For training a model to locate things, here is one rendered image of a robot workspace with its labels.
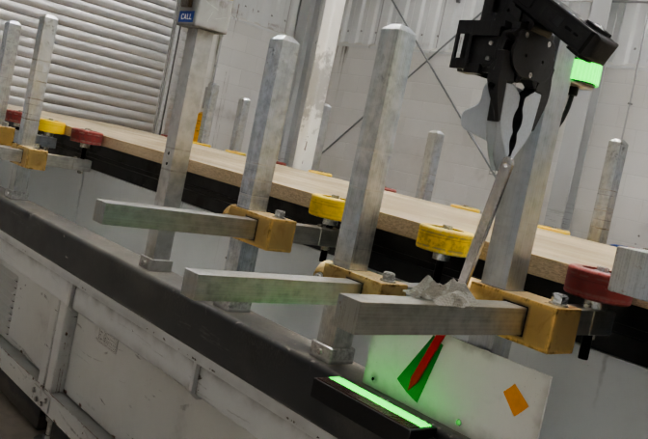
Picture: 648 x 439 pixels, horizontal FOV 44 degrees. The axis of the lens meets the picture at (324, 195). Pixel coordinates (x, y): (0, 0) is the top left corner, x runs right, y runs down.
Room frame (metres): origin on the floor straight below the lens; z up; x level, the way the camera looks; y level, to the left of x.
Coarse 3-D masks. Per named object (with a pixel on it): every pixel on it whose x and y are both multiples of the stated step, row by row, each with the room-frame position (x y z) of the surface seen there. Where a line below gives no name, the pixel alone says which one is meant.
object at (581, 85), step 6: (570, 78) 0.92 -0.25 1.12; (570, 84) 0.93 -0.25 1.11; (576, 84) 0.92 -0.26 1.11; (582, 84) 0.93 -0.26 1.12; (588, 84) 0.92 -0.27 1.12; (594, 84) 0.92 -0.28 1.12; (570, 90) 0.94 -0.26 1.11; (576, 90) 0.94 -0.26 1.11; (570, 96) 0.94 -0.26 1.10; (570, 102) 0.94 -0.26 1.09; (564, 114) 0.94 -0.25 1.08
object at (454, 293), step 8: (424, 280) 0.78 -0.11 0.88; (432, 280) 0.78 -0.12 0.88; (416, 288) 0.77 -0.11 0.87; (424, 288) 0.77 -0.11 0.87; (432, 288) 0.78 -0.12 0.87; (440, 288) 0.78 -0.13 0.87; (448, 288) 0.78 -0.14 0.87; (456, 288) 0.79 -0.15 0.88; (464, 288) 0.79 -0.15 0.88; (416, 296) 0.77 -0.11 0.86; (424, 296) 0.76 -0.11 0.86; (432, 296) 0.77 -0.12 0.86; (440, 296) 0.75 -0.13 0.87; (448, 296) 0.75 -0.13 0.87; (456, 296) 0.75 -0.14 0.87; (464, 296) 0.77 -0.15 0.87; (472, 296) 0.79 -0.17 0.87; (440, 304) 0.75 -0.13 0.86; (448, 304) 0.75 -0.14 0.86; (456, 304) 0.75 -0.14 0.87; (464, 304) 0.75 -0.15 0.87; (472, 304) 0.78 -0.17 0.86
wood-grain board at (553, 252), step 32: (96, 128) 2.55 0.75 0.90; (128, 128) 3.38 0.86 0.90; (160, 160) 1.88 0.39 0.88; (192, 160) 1.77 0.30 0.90; (224, 160) 2.10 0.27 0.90; (288, 192) 1.50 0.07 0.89; (320, 192) 1.53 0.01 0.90; (384, 192) 2.18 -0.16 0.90; (384, 224) 1.31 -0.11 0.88; (416, 224) 1.26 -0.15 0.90; (448, 224) 1.36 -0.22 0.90; (480, 256) 1.16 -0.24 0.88; (544, 256) 1.09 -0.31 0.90; (576, 256) 1.22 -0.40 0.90; (608, 256) 1.40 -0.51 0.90
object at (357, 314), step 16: (352, 304) 0.70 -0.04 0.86; (368, 304) 0.69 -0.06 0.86; (384, 304) 0.71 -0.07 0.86; (400, 304) 0.72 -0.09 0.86; (416, 304) 0.73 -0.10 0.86; (432, 304) 0.75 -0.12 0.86; (480, 304) 0.81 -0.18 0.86; (496, 304) 0.83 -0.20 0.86; (512, 304) 0.86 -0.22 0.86; (576, 304) 0.97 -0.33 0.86; (336, 320) 0.71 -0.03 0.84; (352, 320) 0.69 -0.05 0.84; (368, 320) 0.70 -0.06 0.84; (384, 320) 0.71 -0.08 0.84; (400, 320) 0.72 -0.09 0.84; (416, 320) 0.74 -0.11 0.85; (432, 320) 0.75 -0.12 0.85; (448, 320) 0.77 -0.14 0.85; (464, 320) 0.78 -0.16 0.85; (480, 320) 0.80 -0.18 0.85; (496, 320) 0.82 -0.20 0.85; (512, 320) 0.84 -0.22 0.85; (592, 320) 0.94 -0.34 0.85; (608, 320) 0.96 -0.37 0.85
